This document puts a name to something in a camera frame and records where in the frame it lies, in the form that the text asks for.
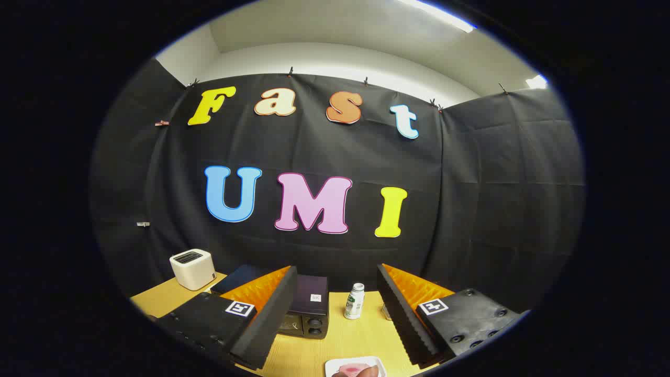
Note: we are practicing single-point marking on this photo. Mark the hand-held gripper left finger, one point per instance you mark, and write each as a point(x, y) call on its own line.
point(272, 319)

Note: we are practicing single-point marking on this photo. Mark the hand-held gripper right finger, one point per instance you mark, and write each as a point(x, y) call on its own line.
point(403, 319)

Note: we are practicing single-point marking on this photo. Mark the black toaster oven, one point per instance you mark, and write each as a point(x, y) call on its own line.
point(309, 293)

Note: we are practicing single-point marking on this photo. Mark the pink ham slice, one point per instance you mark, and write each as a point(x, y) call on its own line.
point(348, 370)

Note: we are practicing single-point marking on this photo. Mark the white rectangular food tray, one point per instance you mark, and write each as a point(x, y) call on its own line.
point(335, 365)

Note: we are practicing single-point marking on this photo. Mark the white pop-up toaster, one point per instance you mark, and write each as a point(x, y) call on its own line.
point(193, 272)

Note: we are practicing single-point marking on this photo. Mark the white bottle with green label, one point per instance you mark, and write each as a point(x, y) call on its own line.
point(354, 306)

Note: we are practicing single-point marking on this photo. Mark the black backdrop cloth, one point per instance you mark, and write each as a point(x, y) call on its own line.
point(314, 152)

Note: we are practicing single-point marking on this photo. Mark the ceiling strip light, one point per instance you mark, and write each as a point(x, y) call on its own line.
point(537, 81)

